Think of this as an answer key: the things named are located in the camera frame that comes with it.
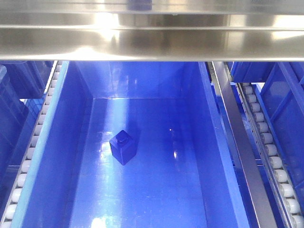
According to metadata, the blue plastic bottle-shaped part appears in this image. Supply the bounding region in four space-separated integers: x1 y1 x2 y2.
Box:
109 130 137 165

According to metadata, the stainless steel shelf rack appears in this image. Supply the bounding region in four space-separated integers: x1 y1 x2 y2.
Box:
0 0 304 228

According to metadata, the large blue target bin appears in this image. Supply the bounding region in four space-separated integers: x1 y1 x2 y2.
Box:
11 61 249 228

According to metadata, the white roller track right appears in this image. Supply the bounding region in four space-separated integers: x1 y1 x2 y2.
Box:
237 83 304 228

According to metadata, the white roller track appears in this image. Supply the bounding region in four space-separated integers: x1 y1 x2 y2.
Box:
0 60 63 228
237 83 304 228

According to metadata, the white roller track left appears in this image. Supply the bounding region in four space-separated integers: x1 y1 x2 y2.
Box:
0 60 63 228

